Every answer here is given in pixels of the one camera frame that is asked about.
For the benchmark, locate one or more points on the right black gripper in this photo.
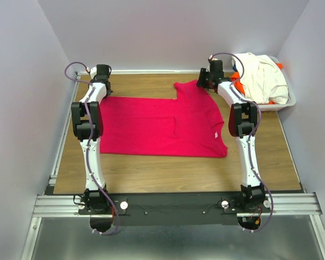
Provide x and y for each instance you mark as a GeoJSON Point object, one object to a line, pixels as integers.
{"type": "Point", "coordinates": [199, 83]}

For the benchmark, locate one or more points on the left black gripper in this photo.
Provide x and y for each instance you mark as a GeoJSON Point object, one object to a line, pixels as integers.
{"type": "Point", "coordinates": [109, 92]}

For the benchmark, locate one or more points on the pink t shirt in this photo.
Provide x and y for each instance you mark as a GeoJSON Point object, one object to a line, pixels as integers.
{"type": "Point", "coordinates": [188, 126]}

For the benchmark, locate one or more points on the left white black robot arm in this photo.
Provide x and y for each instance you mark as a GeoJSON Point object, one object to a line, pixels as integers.
{"type": "Point", "coordinates": [88, 129]}

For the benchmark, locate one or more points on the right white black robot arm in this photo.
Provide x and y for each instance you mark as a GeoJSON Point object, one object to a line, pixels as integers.
{"type": "Point", "coordinates": [243, 123]}

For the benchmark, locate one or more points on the orange t shirt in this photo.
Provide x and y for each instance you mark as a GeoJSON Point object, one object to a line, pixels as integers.
{"type": "Point", "coordinates": [237, 84]}

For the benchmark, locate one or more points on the white t shirt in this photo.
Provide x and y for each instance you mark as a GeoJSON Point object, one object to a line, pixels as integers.
{"type": "Point", "coordinates": [262, 78]}

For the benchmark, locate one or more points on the white laundry basket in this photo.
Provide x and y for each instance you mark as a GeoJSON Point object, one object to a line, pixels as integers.
{"type": "Point", "coordinates": [289, 100]}

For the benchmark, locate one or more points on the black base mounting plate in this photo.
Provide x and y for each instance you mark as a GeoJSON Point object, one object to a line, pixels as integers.
{"type": "Point", "coordinates": [175, 209]}

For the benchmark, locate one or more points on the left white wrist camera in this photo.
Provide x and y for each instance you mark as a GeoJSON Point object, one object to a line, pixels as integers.
{"type": "Point", "coordinates": [91, 71]}

